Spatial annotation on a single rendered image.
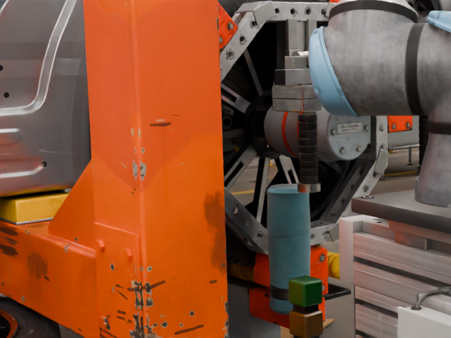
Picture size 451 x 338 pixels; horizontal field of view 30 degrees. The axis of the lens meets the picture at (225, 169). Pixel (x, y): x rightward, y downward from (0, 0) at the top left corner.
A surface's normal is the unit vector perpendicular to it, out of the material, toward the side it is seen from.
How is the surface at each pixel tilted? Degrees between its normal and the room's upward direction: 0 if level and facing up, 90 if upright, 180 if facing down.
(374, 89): 114
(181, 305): 90
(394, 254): 90
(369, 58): 74
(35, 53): 90
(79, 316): 90
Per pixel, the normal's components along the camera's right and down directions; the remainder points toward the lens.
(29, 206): 0.59, 0.08
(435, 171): -0.86, -0.22
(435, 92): -0.38, 0.58
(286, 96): -0.80, 0.10
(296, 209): 0.29, 0.07
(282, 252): -0.37, 0.16
